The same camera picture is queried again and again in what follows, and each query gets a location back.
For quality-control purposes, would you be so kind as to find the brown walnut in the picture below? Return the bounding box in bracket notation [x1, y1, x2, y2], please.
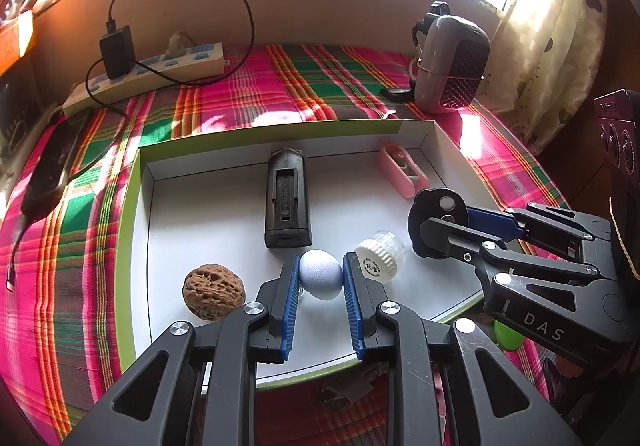
[181, 263, 247, 323]

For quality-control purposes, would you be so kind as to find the cream power strip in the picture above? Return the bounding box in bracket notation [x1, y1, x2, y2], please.
[61, 42, 226, 117]

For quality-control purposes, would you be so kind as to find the white plug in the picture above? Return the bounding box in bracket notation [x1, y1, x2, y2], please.
[165, 32, 188, 59]

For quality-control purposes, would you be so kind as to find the green and white cardboard box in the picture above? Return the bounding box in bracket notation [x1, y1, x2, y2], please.
[115, 118, 488, 393]

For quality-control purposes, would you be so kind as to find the black flat device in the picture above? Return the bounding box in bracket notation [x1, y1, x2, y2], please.
[22, 113, 96, 217]

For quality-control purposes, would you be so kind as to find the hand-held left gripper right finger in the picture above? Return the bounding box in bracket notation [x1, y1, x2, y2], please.
[341, 252, 583, 446]

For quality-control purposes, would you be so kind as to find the white lidded jar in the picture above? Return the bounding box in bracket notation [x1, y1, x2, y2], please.
[352, 230, 407, 283]

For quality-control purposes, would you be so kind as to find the black adapter cable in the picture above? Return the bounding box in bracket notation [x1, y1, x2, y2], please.
[85, 0, 256, 119]

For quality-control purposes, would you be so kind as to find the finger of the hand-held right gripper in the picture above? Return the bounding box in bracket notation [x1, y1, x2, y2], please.
[467, 203, 608, 259]
[419, 218, 598, 279]

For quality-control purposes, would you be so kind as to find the grey space heater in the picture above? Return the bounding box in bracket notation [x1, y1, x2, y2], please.
[412, 1, 492, 114]

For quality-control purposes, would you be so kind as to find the black battery case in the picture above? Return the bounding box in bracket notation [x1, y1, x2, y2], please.
[264, 146, 313, 249]

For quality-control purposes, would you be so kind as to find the black power adapter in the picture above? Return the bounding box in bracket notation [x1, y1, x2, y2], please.
[99, 25, 137, 81]

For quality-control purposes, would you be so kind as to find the green mushroom knob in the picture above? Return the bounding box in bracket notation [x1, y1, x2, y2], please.
[492, 318, 526, 353]

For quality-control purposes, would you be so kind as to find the plaid blanket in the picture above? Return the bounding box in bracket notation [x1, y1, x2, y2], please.
[0, 42, 571, 446]

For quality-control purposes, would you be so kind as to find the cream patterned curtain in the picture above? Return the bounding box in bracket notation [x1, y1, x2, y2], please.
[492, 0, 616, 154]

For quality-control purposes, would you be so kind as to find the white ball brush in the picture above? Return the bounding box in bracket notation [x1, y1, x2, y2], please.
[298, 249, 345, 302]

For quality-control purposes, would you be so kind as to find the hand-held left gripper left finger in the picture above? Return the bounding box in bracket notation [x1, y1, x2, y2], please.
[62, 262, 301, 446]

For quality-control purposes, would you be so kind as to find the pink and green clip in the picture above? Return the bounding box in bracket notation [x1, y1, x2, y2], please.
[377, 142, 426, 199]

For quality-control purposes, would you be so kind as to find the thin black usb cable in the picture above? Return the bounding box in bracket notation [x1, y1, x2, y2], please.
[4, 206, 31, 292]

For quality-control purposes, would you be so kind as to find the black flower-shaped disc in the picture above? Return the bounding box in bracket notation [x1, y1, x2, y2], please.
[407, 187, 471, 259]

